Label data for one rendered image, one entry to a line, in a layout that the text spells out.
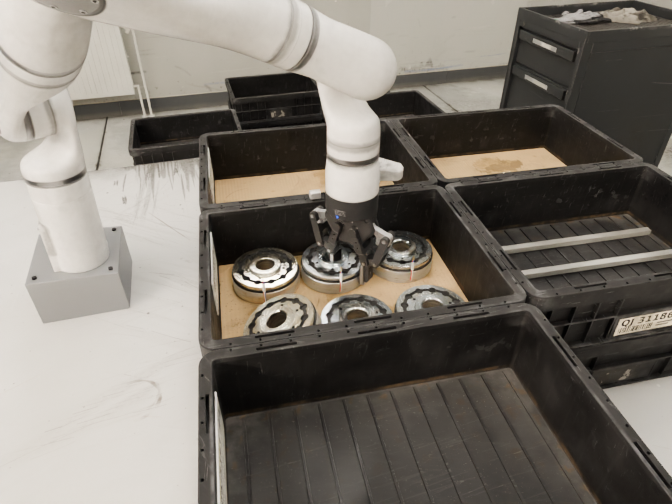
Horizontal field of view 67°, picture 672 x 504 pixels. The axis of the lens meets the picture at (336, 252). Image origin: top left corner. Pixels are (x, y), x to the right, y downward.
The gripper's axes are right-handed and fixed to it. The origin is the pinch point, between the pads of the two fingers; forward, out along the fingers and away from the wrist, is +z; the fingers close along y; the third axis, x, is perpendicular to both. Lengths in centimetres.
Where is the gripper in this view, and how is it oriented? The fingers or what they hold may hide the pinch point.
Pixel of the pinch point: (350, 267)
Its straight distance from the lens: 79.2
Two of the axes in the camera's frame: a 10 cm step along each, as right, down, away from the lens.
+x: 5.5, -5.0, 6.7
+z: 0.0, 8.0, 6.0
